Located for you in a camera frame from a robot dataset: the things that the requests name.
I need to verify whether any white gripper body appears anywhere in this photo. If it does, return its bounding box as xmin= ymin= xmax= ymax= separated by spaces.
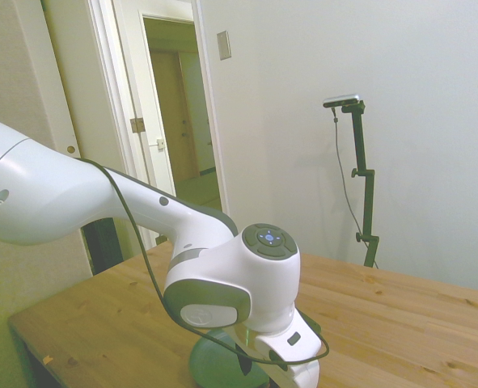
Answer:
xmin=262 ymin=356 xmax=324 ymax=388

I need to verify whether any teal round plate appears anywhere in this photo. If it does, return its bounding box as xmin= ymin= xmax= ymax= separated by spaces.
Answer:
xmin=187 ymin=328 xmax=273 ymax=388

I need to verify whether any brown wooden hallway door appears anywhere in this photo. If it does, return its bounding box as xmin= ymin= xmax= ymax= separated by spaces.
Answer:
xmin=149 ymin=48 xmax=201 ymax=183

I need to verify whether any beige door panel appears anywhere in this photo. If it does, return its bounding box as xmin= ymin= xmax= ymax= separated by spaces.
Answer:
xmin=0 ymin=0 xmax=93 ymax=280

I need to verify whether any black jointed camera stand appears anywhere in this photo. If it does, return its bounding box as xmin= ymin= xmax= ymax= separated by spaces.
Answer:
xmin=340 ymin=101 xmax=382 ymax=268

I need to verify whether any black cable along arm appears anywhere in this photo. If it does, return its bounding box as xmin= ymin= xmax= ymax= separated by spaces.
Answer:
xmin=78 ymin=158 xmax=331 ymax=367

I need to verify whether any silver stereo camera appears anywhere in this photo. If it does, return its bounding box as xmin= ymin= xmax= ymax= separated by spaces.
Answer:
xmin=322 ymin=93 xmax=362 ymax=109

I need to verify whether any white door frame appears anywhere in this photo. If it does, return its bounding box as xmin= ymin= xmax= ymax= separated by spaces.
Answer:
xmin=86 ymin=0 xmax=230 ymax=259

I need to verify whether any beige wall switch plate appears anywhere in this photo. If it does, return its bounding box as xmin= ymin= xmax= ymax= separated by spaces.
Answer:
xmin=216 ymin=30 xmax=232 ymax=61

